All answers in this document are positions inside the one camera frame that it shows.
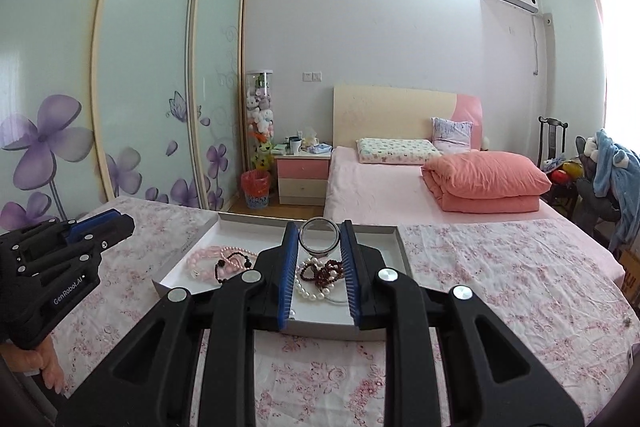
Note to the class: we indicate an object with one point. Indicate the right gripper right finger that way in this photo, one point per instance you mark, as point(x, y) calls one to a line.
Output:
point(448, 340)

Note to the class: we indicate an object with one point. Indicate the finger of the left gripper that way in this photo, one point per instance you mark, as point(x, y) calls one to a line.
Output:
point(30, 263)
point(50, 235)

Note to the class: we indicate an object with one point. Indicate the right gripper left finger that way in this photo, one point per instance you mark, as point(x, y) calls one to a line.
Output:
point(191, 354)

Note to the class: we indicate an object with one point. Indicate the thin silver hoop bangle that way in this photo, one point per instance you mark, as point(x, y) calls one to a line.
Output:
point(336, 302)

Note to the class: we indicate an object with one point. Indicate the left hand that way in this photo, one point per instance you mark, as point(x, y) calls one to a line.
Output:
point(42, 359)

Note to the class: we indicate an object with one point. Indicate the grey cardboard tray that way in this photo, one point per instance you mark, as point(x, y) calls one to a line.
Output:
point(272, 252)

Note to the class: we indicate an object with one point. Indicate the red waste bin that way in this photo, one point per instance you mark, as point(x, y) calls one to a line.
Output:
point(256, 186)

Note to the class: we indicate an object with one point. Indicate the pink beige nightstand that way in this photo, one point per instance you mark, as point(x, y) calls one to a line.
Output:
point(303, 178)

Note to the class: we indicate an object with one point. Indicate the white mug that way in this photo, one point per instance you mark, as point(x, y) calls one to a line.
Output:
point(294, 145)

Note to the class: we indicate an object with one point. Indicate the floral sliding wardrobe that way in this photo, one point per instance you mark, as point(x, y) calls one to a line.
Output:
point(108, 98)

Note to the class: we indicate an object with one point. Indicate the folded salmon duvet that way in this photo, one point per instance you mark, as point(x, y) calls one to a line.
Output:
point(485, 182)

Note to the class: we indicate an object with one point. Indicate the plush toy display tube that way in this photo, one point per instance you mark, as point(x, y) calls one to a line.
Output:
point(259, 119)

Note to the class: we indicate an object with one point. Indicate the pink bed mattress sheet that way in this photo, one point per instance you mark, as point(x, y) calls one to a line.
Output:
point(376, 194)

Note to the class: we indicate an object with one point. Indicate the blue plush robe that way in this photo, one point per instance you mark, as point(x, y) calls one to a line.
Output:
point(618, 173)

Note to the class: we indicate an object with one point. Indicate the purple patterned pillow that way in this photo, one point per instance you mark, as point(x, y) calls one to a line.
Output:
point(451, 137)

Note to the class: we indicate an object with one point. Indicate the floral white pillow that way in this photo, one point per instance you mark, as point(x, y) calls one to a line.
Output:
point(396, 151)

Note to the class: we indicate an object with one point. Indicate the dark wooden chair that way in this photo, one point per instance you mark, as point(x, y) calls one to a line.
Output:
point(551, 139)

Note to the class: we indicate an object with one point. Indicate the beige pink headboard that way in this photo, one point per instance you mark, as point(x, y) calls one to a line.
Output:
point(399, 113)

